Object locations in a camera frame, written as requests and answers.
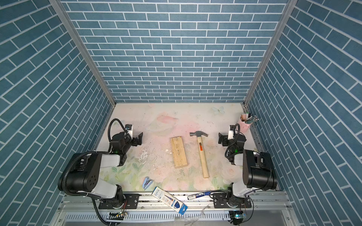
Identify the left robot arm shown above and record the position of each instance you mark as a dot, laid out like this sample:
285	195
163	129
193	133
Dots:
81	175

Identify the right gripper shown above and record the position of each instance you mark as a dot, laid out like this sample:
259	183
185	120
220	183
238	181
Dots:
222	137

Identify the blue white marker pen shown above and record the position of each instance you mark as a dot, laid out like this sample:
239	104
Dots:
198	195

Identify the white blue toothpaste box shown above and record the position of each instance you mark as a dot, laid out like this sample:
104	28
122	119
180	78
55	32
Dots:
169	200

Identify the pink cup with tools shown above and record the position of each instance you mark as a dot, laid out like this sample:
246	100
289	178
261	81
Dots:
245	121

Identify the wooden plank with nails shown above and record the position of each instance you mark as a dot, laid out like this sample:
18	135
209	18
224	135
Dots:
178	151

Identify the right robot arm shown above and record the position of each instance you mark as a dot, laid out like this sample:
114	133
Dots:
258	172

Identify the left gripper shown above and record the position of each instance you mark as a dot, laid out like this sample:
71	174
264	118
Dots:
139	139

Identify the clear plastic wrapper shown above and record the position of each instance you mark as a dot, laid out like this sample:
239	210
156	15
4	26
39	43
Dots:
191	218

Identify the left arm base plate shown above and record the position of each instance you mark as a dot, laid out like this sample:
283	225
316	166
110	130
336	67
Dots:
126	201

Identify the wooden claw hammer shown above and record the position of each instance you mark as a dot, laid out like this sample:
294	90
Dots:
199	135

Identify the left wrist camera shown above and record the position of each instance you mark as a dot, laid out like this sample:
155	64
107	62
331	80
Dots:
129	129

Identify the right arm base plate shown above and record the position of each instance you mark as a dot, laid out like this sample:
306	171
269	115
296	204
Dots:
224	200

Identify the blue stapler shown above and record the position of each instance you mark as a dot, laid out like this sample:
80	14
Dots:
147	183

